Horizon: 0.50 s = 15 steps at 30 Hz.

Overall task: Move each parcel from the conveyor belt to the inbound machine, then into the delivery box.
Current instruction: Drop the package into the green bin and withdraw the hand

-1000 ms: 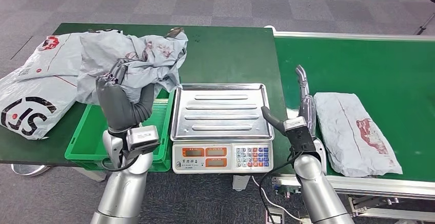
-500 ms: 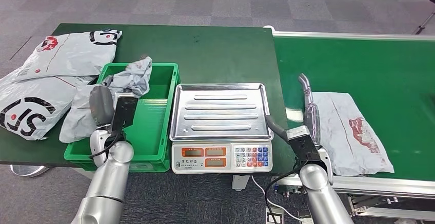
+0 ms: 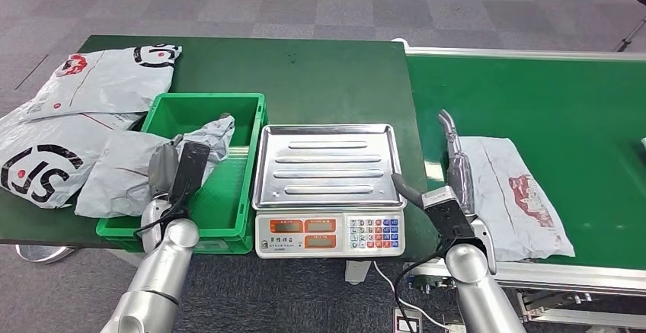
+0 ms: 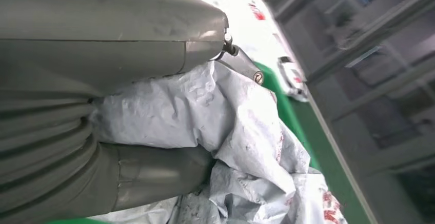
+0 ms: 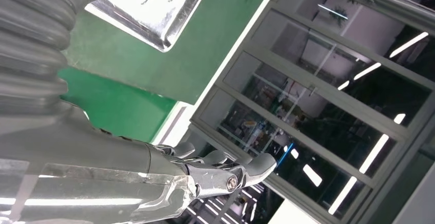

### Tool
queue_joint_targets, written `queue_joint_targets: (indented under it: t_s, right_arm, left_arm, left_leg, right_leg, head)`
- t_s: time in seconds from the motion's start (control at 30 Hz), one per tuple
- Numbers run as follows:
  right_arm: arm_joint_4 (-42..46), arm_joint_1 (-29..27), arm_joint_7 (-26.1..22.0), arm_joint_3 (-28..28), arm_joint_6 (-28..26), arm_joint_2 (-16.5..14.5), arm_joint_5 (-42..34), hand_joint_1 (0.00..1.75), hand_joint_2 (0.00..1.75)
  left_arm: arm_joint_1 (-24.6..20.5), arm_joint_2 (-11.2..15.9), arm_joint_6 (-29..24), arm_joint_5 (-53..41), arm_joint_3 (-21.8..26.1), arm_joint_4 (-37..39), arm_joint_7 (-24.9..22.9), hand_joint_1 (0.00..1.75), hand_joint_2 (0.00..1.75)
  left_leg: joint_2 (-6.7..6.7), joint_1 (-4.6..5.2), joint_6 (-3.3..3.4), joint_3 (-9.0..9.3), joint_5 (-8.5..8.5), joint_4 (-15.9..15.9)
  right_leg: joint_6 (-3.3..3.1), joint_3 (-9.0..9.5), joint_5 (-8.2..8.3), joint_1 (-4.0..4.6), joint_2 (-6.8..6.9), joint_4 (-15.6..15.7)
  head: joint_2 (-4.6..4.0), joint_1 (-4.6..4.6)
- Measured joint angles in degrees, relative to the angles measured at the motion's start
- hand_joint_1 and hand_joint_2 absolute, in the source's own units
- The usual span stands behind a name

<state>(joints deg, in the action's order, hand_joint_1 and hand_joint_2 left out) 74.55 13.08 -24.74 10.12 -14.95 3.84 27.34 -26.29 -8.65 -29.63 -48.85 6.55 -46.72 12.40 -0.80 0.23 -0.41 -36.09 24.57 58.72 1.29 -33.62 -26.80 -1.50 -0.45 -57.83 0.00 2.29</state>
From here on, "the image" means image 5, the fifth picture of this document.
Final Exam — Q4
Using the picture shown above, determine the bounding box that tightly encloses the steel scale tray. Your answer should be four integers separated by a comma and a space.
84, 0, 215, 53

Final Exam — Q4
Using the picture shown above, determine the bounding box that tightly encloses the green conveyor belt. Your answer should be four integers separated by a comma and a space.
57, 66, 192, 146

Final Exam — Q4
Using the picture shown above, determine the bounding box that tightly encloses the grey framed glass partition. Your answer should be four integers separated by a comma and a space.
185, 0, 435, 224

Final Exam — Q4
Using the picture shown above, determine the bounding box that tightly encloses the dark green table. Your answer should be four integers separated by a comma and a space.
62, 0, 280, 106

